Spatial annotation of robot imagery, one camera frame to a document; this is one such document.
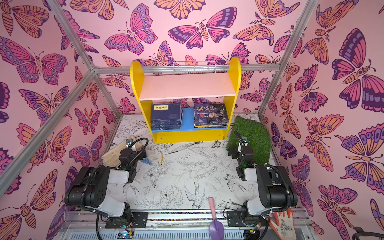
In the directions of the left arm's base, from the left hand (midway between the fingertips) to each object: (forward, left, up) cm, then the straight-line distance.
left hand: (136, 144), depth 93 cm
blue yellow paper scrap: (-7, -6, -8) cm, 12 cm away
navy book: (+14, -19, +10) cm, 26 cm away
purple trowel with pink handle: (-44, -47, -5) cm, 64 cm away
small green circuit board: (-45, -3, -10) cm, 47 cm away
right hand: (+1, -65, -1) cm, 65 cm away
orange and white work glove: (-42, -79, -6) cm, 90 cm away
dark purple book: (+14, -47, +12) cm, 50 cm away
